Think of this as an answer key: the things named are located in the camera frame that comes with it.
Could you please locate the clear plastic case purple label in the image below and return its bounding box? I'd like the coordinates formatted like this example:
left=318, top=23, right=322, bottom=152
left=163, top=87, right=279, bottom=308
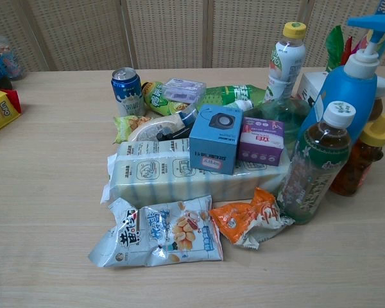
left=162, top=77, right=207, bottom=105

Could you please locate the brown bottle white cap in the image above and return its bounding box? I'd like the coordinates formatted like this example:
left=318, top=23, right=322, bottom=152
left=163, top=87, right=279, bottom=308
left=366, top=76, right=385, bottom=123

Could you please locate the white bottle with yellow cap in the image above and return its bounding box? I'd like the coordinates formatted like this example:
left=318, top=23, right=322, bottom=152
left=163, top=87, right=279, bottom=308
left=264, top=21, right=307, bottom=104

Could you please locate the clear plastic container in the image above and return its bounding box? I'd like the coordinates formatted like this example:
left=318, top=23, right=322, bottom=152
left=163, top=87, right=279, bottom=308
left=0, top=35, right=27, bottom=81

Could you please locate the green tea bottle white cap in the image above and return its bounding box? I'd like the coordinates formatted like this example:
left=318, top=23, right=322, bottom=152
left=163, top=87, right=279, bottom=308
left=277, top=100, right=355, bottom=226

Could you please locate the green glass bottle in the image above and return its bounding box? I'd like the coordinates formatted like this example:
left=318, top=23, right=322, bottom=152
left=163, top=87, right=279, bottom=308
left=243, top=97, right=311, bottom=154

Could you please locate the green snack bag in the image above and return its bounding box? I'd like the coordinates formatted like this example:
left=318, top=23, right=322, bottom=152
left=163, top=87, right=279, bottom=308
left=201, top=83, right=268, bottom=108

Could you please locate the sponge multipack in clear wrap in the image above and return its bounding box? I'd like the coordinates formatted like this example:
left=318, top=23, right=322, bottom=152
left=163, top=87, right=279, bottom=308
left=99, top=139, right=292, bottom=209

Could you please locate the purple and white box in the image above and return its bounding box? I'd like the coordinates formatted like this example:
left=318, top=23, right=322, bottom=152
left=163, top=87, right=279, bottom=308
left=237, top=116, right=286, bottom=167

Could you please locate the blue speaker box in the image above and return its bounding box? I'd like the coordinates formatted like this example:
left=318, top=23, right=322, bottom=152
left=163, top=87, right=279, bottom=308
left=189, top=103, right=244, bottom=176

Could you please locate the amber honey bottle yellow cap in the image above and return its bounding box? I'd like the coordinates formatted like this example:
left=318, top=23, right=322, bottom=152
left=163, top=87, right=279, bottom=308
left=329, top=113, right=385, bottom=197

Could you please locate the blue milk drink can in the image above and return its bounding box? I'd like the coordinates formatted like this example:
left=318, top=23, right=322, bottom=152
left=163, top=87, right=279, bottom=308
left=110, top=67, right=146, bottom=117

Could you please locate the white peanut snack bag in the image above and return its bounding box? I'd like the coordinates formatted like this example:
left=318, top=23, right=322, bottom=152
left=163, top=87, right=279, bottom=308
left=88, top=194, right=225, bottom=268

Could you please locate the orange snack packet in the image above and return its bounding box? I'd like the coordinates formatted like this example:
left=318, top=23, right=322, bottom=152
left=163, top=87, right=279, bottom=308
left=209, top=187, right=296, bottom=250

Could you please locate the white spray bottle black trigger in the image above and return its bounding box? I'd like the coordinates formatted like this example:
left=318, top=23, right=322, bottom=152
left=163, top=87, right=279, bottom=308
left=127, top=103, right=200, bottom=142

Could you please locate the blue pump dispenser bottle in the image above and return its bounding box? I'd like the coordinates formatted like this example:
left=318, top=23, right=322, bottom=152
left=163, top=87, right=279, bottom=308
left=296, top=14, right=385, bottom=145

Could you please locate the small green yellow snack packet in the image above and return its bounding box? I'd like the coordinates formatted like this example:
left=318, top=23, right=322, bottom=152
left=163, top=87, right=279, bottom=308
left=112, top=115, right=154, bottom=145

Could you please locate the white carton box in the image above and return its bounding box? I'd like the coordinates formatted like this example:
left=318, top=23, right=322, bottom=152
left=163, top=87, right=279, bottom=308
left=295, top=71, right=329, bottom=108

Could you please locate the yellow green snack pouch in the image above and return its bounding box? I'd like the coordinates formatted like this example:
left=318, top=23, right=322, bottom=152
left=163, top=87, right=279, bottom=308
left=141, top=80, right=191, bottom=117

